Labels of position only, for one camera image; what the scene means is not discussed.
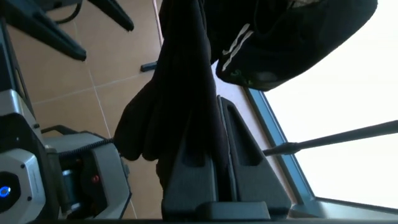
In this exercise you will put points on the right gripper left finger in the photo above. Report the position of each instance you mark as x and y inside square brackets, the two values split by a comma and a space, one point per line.
[189, 186]

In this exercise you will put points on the black shorts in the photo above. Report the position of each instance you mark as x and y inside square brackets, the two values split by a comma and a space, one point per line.
[295, 46]

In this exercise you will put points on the window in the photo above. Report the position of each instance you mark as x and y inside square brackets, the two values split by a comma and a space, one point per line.
[342, 93]

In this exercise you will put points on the black clothes rack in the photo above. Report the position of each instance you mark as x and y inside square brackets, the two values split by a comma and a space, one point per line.
[342, 135]

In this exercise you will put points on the black T-shirt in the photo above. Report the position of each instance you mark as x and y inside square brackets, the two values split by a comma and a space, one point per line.
[180, 93]

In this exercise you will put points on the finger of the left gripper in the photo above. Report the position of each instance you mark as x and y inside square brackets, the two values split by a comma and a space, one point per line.
[119, 15]
[46, 34]

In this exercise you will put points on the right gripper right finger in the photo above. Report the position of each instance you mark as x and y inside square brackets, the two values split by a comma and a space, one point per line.
[258, 186]

